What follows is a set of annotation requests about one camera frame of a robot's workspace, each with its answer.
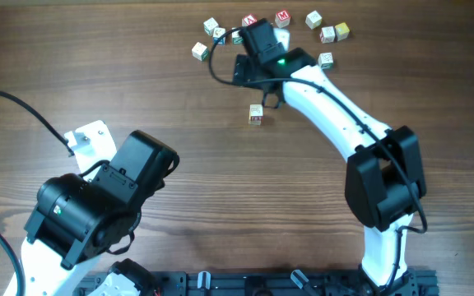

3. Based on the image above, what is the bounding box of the plain wooden block blue edge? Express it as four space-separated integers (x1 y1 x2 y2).
249 104 263 122

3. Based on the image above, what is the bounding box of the yellow topped wooden block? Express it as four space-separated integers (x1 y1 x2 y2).
249 118 263 126

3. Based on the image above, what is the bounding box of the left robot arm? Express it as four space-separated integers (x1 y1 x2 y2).
5 130 179 295

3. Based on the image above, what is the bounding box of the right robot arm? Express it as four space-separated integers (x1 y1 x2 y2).
232 19 427 294

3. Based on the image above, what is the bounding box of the green edged block middle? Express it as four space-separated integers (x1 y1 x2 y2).
231 27 243 44

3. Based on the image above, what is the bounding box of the green edged block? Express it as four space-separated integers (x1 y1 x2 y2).
192 42 209 62
231 27 243 44
318 53 334 69
203 17 219 36

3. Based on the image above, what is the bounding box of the red letter A block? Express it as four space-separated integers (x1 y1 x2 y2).
242 14 258 26

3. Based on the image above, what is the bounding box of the red letter M block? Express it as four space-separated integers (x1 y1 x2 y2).
275 10 291 28

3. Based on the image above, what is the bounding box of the blue edged wooden block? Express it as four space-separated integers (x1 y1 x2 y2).
212 27 226 45

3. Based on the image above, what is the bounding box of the green edged block right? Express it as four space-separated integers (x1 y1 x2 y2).
318 53 334 69

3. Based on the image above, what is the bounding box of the plain wooden block top right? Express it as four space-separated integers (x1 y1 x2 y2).
305 11 323 30

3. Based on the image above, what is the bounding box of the green edged block top left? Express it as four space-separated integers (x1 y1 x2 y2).
203 17 219 36

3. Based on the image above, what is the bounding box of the green edged block far left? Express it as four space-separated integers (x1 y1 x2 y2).
192 42 209 62

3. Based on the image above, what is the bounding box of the red edged block right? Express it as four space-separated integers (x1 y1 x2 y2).
319 26 336 44

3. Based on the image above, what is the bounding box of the yellow block far right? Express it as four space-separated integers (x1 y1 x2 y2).
334 22 350 41

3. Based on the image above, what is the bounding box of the left camera cable black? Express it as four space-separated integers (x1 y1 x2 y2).
0 90 75 156

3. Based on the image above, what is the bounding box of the camera cable black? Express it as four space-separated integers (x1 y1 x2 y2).
0 90 75 156
208 26 428 296

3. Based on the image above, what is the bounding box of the right camera cable black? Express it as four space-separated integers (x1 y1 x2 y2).
208 26 428 296

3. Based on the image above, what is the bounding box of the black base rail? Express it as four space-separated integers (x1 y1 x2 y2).
72 269 439 296

